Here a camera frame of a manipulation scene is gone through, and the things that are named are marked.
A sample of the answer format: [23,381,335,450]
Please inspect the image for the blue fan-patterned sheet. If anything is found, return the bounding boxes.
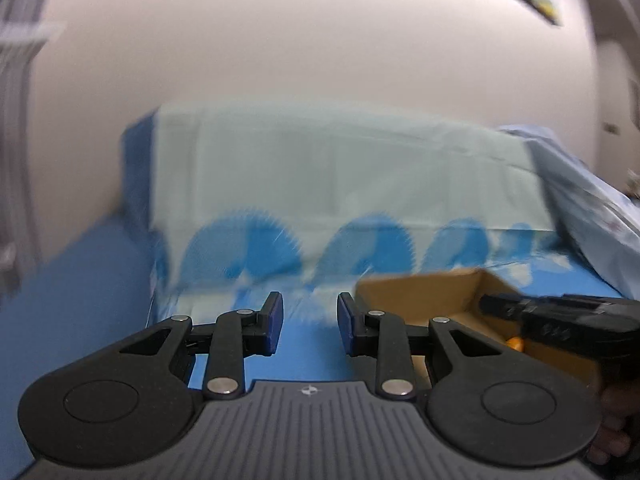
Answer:
[147,102,623,393]

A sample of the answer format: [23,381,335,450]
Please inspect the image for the light blue printed cloth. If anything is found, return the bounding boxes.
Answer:
[500,124,640,302]

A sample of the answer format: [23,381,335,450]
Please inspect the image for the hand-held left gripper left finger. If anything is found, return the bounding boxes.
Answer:
[117,291,285,402]

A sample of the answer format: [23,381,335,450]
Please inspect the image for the brown cardboard box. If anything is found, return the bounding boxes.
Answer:
[355,269,608,396]

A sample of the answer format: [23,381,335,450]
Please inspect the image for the person's right hand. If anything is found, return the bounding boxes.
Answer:
[587,377,640,467]

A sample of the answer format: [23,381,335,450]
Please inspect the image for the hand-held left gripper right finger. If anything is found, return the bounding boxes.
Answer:
[336,291,505,402]

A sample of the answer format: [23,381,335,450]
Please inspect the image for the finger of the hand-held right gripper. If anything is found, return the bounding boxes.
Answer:
[478,293,532,319]

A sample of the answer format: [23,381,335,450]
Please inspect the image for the white panelled door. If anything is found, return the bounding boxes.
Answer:
[0,0,68,296]

